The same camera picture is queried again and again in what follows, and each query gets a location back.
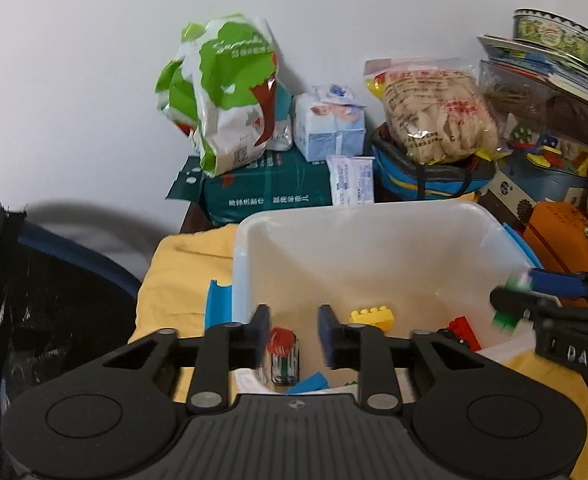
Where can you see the white sachet pack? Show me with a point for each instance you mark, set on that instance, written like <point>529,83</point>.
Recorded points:
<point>351,180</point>

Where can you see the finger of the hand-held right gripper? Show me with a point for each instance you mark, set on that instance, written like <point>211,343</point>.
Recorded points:
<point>516,301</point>
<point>558,283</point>

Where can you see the colourful block toy set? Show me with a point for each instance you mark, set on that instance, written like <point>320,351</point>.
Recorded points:
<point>548,152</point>

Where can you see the silver toy car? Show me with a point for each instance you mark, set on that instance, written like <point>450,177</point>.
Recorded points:
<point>286,367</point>

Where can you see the small white wipes packet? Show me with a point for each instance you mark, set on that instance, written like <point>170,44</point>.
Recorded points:
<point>339,94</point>

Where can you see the round printed tin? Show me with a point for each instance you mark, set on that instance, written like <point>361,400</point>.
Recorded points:
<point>553,32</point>

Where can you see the dark green package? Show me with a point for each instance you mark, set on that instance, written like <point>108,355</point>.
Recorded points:
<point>264,190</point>

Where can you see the black plastic bag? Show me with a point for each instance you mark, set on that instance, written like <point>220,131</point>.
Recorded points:
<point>39,315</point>

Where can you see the clear case brown contents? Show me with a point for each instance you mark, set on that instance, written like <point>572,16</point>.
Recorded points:
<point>563,110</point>

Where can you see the translucent plastic container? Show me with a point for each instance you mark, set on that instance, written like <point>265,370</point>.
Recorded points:
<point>373,260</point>

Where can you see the small red brick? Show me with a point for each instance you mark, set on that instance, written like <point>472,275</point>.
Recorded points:
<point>280,340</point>

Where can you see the long red toy brick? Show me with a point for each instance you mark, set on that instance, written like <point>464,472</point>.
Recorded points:
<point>461,326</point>

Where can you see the orange box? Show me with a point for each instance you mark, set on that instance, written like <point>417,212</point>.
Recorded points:
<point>553,232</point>

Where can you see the blue toy brick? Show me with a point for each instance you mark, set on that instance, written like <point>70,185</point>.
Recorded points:
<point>309,382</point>

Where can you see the green and white bag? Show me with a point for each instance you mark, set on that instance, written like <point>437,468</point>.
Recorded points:
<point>224,90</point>

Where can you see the stack of books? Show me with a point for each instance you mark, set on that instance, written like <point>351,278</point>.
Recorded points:
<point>538,65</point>

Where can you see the black mesh hamper blue rim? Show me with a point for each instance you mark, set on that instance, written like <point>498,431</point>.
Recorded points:
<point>74,280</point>

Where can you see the white blue packet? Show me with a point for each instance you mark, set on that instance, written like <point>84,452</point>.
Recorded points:
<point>281,125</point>

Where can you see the yellow toy brick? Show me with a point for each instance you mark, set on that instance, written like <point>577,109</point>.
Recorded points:
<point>371,317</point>

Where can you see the clear bag of crackers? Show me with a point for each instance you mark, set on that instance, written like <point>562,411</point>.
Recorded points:
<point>438,110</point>

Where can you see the blue and black bag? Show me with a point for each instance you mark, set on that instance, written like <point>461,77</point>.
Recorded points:
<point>423,180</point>

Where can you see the yellow cloth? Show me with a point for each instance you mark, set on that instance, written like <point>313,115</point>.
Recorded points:
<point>184,280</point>

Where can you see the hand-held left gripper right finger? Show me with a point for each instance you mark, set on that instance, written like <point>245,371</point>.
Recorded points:
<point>326,335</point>

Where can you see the light blue tissue pack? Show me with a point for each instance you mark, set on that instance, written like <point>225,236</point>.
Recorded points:
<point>324,130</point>

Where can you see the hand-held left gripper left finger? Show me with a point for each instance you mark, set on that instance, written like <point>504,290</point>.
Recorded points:
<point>260,332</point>

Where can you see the blue patterned box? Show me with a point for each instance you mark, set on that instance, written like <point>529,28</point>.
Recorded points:
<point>533,182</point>

